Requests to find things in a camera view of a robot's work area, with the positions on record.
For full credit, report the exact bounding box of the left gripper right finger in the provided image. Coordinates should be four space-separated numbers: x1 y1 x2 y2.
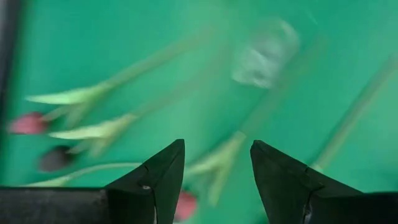
249 139 363 224

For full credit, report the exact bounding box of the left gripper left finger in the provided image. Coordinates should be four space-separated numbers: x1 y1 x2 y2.
105 139 186 224

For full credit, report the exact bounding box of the dark pink artificial tulip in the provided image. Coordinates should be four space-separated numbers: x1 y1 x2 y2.
174 37 326 223
309 52 398 174

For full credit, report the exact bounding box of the dark purple artificial tulip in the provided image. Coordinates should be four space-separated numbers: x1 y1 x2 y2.
39 52 231 174

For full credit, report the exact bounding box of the red artificial tulip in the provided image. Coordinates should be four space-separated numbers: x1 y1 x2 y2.
7 26 218 136

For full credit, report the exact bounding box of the ribbed clear glass vase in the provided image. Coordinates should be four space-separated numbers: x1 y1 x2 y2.
231 18 301 90

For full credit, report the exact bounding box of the green table mat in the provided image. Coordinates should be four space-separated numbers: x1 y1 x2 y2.
0 0 398 224

